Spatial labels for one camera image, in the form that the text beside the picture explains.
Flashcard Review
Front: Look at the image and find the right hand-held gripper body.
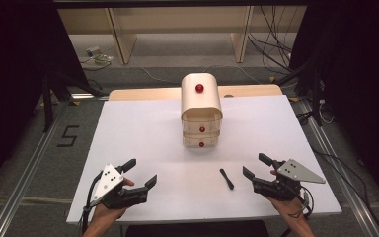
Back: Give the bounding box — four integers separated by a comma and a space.
252, 158, 327, 202

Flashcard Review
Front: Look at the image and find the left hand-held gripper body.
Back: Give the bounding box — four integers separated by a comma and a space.
90, 163, 149, 210

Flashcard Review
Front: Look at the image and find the black stick tool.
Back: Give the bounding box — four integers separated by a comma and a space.
219, 168, 235, 191

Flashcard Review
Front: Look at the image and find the cream arched drawer cabinet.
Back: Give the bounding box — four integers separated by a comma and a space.
180, 72, 224, 148

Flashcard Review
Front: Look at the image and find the person's left hand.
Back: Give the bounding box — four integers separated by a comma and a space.
92, 178, 135, 228

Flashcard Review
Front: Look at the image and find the person's right hand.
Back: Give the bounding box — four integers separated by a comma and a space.
265, 169, 306, 219

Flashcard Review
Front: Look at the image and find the white board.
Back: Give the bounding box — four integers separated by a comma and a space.
66, 95, 342, 225

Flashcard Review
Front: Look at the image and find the light wooden table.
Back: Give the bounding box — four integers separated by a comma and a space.
108, 84, 283, 102

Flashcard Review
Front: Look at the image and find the black tripod stand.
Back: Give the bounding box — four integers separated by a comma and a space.
41, 70, 104, 133
275, 55, 327, 127

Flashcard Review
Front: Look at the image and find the dark curtain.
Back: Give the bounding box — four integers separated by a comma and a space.
289, 0, 379, 211
0, 0, 92, 198

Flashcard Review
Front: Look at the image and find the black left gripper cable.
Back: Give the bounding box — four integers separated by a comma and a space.
80, 171, 104, 236

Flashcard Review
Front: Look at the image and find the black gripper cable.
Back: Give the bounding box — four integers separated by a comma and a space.
80, 171, 104, 236
289, 184, 315, 221

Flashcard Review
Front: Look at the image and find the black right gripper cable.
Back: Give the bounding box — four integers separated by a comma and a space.
289, 184, 315, 221

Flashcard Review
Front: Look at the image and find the metal floor rail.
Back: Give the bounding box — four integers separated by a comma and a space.
0, 101, 71, 237
297, 98, 379, 237

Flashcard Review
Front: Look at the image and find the black floor cable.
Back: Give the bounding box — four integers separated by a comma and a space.
311, 147, 379, 237

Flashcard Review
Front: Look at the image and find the bundle of black cables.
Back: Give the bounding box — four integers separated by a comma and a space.
247, 5, 294, 73

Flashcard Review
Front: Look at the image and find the power adapter with white cable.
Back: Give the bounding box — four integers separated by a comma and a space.
80, 45, 115, 72

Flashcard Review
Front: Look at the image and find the light wooden furniture frame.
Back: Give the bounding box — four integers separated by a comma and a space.
57, 6, 308, 65

